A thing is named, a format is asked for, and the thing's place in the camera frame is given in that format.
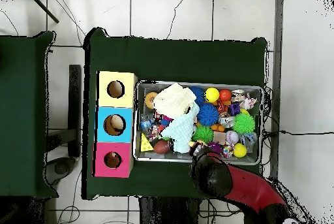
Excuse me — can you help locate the cream cloth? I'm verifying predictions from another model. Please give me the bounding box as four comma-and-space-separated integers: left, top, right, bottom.
153, 82, 197, 119

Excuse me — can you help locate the mint green cloth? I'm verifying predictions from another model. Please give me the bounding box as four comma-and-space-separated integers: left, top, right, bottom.
159, 102, 200, 154

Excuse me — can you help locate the brown plush bear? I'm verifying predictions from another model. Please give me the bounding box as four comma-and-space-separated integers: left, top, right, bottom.
105, 152, 121, 167

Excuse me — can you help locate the wooden box with three holes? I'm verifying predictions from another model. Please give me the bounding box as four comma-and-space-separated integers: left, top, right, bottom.
92, 71, 138, 178

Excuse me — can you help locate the silver mesh bin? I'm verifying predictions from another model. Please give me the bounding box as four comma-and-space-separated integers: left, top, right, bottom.
133, 80, 263, 166

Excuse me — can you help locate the toy burger bun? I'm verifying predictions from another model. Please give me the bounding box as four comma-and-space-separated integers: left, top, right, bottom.
144, 91, 159, 110

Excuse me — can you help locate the yellow toy cheese wedge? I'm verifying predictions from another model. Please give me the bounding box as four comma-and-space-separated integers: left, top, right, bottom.
140, 132, 155, 152

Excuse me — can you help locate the blue spiky ball with eyes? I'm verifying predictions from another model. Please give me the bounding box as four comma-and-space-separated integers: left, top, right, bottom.
196, 103, 220, 127

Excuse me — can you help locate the small green spiky ball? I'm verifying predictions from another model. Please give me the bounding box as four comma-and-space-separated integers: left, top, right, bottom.
192, 125, 215, 143

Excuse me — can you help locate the large yellow ball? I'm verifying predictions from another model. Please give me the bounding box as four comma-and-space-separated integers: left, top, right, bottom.
204, 87, 220, 103

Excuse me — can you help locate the dark green table cloth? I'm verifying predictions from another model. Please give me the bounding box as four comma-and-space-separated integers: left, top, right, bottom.
0, 31, 59, 199
82, 27, 268, 200

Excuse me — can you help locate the purple spiky ball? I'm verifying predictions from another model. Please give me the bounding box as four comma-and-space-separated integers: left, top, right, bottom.
207, 141, 224, 155

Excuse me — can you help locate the large green spiky ball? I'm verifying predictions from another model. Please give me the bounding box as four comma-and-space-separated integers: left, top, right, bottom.
231, 112, 256, 135

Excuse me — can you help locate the black upright panel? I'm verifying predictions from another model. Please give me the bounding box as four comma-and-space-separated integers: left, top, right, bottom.
68, 64, 82, 157

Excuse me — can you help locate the grey stand base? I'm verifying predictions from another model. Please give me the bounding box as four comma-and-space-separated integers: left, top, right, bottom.
44, 157, 76, 185

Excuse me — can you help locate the black tripod leg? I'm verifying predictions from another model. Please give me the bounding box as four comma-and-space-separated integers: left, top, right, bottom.
27, 0, 60, 24

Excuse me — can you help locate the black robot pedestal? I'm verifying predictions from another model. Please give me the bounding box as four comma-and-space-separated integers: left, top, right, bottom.
138, 196, 203, 224

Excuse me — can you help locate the black floor cable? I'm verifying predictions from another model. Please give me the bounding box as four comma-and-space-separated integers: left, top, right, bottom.
263, 129, 334, 138

